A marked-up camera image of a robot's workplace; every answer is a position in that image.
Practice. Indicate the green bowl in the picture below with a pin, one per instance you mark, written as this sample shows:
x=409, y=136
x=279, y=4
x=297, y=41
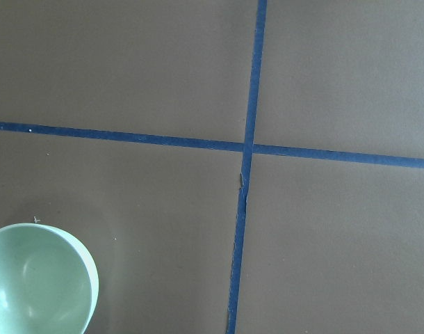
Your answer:
x=48, y=280

